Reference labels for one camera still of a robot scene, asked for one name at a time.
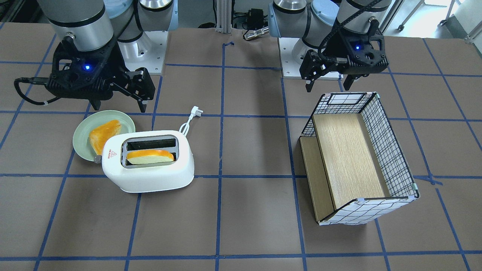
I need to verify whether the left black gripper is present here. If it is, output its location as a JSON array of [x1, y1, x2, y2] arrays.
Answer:
[[299, 20, 389, 93]]

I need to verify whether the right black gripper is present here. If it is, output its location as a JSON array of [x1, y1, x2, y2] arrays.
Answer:
[[46, 36, 156, 113]]

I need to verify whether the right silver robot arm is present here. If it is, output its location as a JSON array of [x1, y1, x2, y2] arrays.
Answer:
[[29, 0, 178, 113]]

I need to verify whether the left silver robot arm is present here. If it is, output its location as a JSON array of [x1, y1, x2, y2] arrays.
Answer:
[[268, 0, 391, 92]]

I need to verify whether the bread slice in toaster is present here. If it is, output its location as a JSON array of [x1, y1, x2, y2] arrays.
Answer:
[[126, 149, 175, 165]]

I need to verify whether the white two-slot toaster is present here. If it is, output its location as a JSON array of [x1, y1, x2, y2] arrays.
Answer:
[[101, 130, 195, 193]]

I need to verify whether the toasted bread on plate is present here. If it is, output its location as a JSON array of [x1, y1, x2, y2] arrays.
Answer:
[[89, 120, 122, 155]]

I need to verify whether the light green plate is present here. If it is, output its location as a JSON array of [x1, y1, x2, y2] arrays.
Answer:
[[73, 110, 136, 161]]

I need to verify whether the silver metal connector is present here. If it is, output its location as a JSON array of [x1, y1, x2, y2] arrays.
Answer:
[[243, 26, 270, 41]]

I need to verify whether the black power adapter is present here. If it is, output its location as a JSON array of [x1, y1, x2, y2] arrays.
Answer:
[[246, 8, 264, 29]]

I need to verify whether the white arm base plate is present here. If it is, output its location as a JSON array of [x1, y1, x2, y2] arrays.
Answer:
[[278, 37, 343, 80], [118, 31, 169, 75]]

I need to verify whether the white toaster power cord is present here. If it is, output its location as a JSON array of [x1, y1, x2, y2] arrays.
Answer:
[[178, 106, 204, 136]]

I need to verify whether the wire grid wooden box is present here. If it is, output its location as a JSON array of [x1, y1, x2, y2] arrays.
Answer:
[[299, 92, 420, 226]]

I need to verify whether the black gripper cable right arm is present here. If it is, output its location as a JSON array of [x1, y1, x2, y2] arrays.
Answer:
[[14, 77, 61, 106]]

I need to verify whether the aluminium frame post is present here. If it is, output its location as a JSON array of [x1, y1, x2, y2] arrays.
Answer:
[[214, 0, 233, 35]]

